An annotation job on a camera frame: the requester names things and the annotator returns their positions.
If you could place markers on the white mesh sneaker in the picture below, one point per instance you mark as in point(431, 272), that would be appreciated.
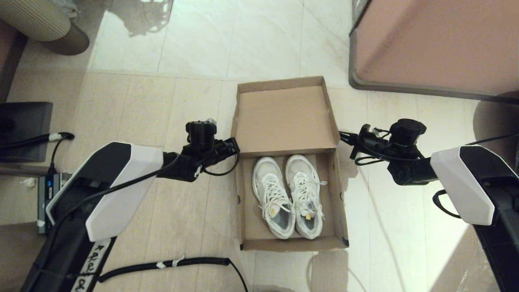
point(271, 194)
point(304, 190)

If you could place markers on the beige ribbed round stool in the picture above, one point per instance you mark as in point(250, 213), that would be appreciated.
point(32, 20)

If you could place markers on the grey crumpled cloth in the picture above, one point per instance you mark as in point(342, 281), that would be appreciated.
point(67, 8)

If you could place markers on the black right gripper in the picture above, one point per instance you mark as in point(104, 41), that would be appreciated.
point(375, 146)

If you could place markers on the grey black power supply box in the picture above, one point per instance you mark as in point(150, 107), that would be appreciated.
point(45, 190)

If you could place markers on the white tape scrap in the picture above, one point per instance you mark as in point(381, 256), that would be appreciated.
point(28, 182)

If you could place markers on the dark grey floor mat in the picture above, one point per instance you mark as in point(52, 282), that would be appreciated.
point(24, 129)

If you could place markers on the pink cabinet with grey base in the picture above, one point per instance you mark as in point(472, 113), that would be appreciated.
point(438, 40)

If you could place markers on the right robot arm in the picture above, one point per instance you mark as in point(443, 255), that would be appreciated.
point(466, 182)

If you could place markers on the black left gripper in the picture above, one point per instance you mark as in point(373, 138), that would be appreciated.
point(206, 156)

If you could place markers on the dark brown wooden furniture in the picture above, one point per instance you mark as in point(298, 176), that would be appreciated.
point(8, 61)

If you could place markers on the black corrugated conduit, two tapes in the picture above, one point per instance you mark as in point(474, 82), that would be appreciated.
point(162, 265)

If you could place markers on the brown cardboard shoe box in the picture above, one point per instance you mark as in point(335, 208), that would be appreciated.
point(284, 117)

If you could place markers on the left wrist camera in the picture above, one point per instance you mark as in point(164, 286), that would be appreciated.
point(200, 134)

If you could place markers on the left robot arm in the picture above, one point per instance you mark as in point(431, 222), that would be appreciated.
point(121, 182)

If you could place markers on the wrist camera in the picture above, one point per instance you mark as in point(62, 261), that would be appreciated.
point(200, 134)
point(407, 132)

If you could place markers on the black corrugated conduit, taped end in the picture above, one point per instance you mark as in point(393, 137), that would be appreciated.
point(28, 141)

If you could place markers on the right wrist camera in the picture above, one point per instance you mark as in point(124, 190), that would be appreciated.
point(407, 132)

